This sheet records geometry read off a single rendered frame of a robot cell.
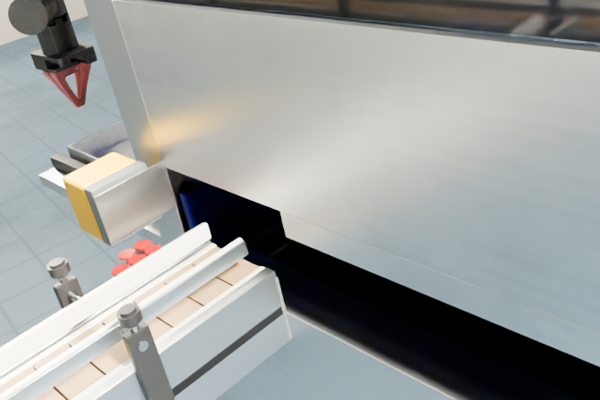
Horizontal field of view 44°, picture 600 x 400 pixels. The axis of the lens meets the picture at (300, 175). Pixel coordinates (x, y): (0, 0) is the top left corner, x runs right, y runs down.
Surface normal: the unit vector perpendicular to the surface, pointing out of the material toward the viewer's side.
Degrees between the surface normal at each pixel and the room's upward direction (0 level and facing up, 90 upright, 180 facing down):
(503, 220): 90
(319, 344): 90
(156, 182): 90
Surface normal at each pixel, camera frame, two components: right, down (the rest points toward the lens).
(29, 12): 0.07, 0.44
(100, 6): -0.70, 0.44
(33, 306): -0.18, -0.87
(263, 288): 0.69, 0.22
